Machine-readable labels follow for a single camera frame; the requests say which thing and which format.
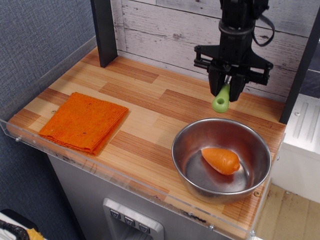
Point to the dark right shelf post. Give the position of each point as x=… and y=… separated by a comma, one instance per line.
x=302, y=70

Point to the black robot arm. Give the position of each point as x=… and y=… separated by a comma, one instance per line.
x=241, y=15

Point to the white ribbed side unit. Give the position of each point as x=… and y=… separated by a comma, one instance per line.
x=297, y=165

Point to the green handled grey spatula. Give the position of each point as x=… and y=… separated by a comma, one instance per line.
x=220, y=103

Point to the dark left shelf post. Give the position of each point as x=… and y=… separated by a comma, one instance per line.
x=104, y=31

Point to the folded orange cloth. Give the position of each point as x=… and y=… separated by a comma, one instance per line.
x=84, y=123

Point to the silver dispenser button panel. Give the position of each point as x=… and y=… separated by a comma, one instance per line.
x=125, y=223

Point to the orange plastic carrot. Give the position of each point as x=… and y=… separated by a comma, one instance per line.
x=224, y=161

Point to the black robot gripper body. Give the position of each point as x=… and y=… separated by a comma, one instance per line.
x=234, y=55

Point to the silver metal bowl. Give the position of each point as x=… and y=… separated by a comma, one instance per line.
x=203, y=181

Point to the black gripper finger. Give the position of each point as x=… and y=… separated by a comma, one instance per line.
x=237, y=84
x=216, y=78

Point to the dark shelf post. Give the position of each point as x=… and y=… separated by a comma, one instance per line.
x=302, y=70
x=104, y=31

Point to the clear acrylic table guard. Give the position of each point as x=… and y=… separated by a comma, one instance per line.
x=138, y=155

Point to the grey toy fridge cabinet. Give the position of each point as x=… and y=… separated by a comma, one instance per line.
x=86, y=192

